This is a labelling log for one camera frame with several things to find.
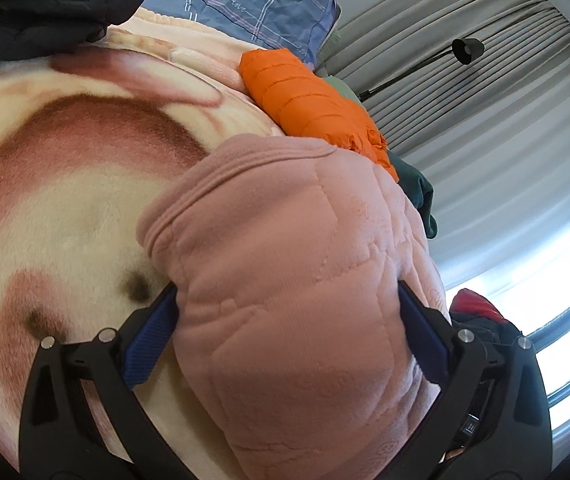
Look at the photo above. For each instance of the orange puffer jacket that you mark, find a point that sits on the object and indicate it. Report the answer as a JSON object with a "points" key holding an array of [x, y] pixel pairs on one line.
{"points": [[305, 100]]}

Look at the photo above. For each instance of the pink quilted jacket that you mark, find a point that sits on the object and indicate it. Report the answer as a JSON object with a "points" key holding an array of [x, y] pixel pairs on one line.
{"points": [[290, 310]]}

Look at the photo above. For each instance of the black floor lamp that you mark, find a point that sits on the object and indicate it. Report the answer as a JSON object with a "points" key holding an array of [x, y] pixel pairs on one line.
{"points": [[467, 49]]}

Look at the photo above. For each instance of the dark green garment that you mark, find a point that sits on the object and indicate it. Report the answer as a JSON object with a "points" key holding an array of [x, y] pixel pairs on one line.
{"points": [[417, 190]]}

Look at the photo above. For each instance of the black jacket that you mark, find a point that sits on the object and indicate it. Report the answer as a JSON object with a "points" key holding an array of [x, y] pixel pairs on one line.
{"points": [[40, 5]]}

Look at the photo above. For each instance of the cream printed blanket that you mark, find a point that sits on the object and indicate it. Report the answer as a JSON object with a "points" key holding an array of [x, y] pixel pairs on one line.
{"points": [[65, 185]]}

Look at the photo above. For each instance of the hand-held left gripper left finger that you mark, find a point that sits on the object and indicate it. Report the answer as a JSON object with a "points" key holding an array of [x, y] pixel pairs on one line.
{"points": [[150, 340]]}

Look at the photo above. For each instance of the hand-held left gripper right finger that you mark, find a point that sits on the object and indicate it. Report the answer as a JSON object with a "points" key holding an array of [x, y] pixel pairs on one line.
{"points": [[422, 330]]}

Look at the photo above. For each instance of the red cloth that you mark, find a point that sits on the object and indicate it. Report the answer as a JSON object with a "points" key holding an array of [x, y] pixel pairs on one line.
{"points": [[475, 302]]}

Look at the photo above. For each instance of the light green garment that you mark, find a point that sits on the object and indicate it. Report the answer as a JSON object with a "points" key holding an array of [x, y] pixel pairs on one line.
{"points": [[342, 87]]}

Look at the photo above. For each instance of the grey curtain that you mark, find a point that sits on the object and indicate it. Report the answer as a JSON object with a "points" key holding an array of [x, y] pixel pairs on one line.
{"points": [[490, 135]]}

